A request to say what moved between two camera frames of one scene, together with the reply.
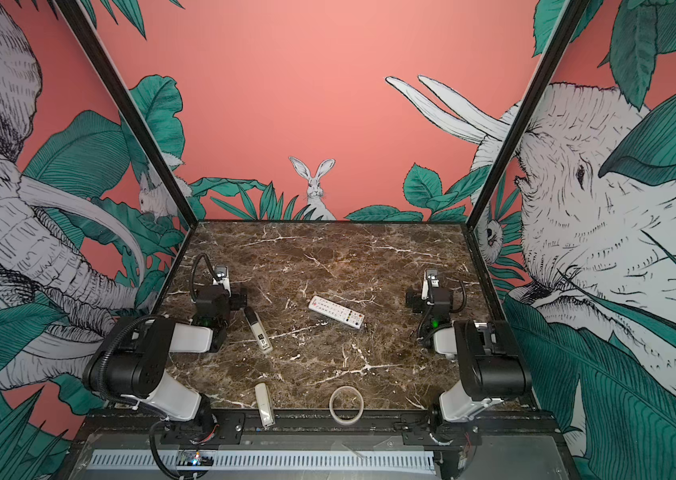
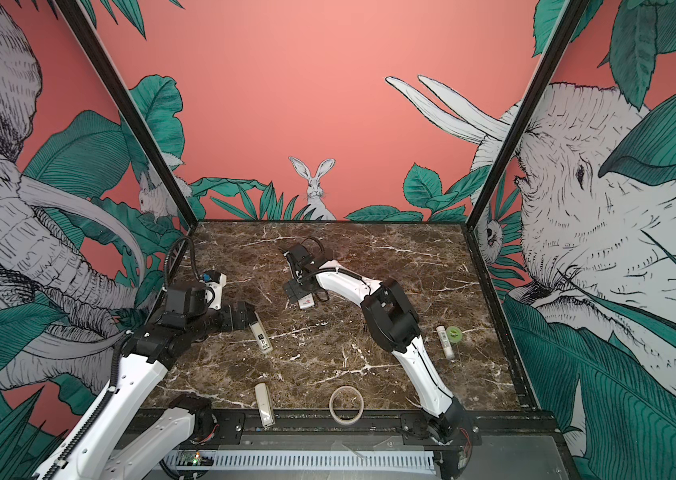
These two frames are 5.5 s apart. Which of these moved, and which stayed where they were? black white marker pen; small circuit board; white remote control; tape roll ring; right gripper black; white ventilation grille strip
Moved: white remote control; right gripper black
Stayed: white ventilation grille strip; black white marker pen; small circuit board; tape roll ring
